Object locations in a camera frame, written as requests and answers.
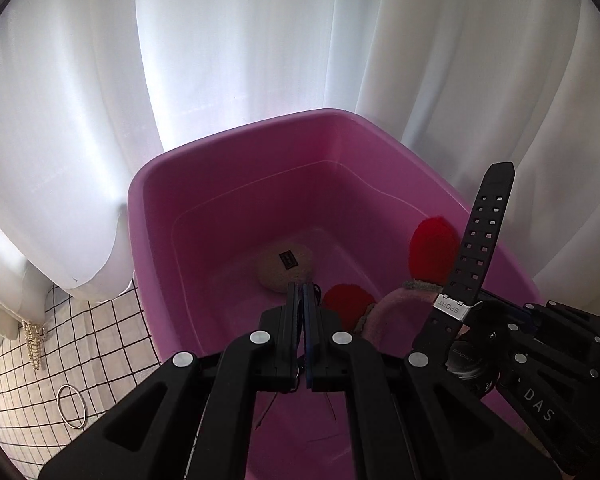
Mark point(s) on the white black-grid tablecloth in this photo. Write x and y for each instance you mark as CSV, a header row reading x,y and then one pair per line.
x,y
110,340

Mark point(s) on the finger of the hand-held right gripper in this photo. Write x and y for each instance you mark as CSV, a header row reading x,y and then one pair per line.
x,y
492,340
510,305

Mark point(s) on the pink plastic basin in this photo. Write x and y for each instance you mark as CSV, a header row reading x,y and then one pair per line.
x,y
230,200

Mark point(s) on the large silver bangle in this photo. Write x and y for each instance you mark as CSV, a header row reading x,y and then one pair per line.
x,y
59,402

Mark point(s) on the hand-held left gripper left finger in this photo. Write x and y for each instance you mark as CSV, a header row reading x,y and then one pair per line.
x,y
280,350

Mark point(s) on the pink strawberry headband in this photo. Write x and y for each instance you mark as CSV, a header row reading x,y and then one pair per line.
x,y
432,250

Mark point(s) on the beige plush ball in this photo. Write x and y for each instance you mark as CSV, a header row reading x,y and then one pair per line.
x,y
275,270

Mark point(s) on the white curtain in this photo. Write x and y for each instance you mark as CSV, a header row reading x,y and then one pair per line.
x,y
280,35

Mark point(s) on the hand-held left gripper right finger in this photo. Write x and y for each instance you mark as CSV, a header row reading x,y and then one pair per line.
x,y
325,350

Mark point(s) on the pearl hair claw clip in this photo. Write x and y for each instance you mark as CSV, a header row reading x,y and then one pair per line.
x,y
34,345

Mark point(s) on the black wrist watch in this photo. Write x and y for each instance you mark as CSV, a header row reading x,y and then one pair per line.
x,y
480,230

